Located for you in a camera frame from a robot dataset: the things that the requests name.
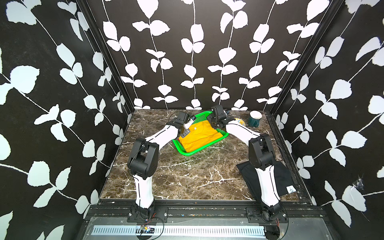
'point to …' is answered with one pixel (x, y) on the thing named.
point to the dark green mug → (254, 118)
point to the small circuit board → (145, 229)
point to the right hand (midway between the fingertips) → (206, 114)
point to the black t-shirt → (284, 182)
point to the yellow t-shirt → (200, 133)
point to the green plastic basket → (201, 117)
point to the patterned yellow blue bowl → (240, 121)
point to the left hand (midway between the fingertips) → (182, 124)
